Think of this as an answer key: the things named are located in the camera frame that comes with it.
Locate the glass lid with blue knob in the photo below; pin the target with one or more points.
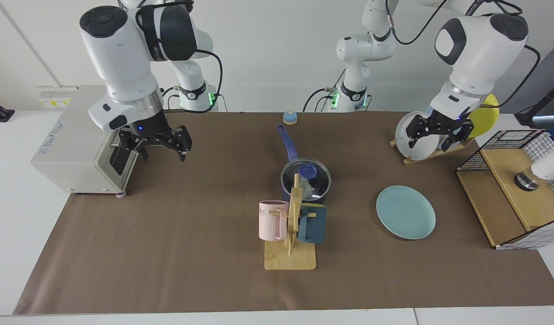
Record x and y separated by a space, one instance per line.
320 178

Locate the wooden plate rack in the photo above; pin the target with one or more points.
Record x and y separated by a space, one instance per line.
439 152

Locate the light blue plate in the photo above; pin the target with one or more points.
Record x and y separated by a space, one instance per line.
459 137

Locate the white plate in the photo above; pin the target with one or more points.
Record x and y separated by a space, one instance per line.
423 151

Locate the yellow plate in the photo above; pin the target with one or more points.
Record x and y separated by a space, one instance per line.
484 117

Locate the teal plate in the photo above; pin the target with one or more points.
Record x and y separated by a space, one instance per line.
405 212

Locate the pale toaster oven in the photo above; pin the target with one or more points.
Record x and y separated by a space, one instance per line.
65 153

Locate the small blue round thing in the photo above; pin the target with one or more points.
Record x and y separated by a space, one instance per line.
290 118

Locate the pink ribbed cup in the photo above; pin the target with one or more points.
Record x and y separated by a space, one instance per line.
270 223

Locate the brown table cloth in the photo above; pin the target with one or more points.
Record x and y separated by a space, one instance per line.
168 271

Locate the dark blue cup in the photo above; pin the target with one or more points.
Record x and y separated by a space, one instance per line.
315 225

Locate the wooden cup stand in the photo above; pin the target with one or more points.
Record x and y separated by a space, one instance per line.
290 259

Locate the white wall trunking yellow labels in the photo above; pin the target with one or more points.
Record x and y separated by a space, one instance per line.
56 95

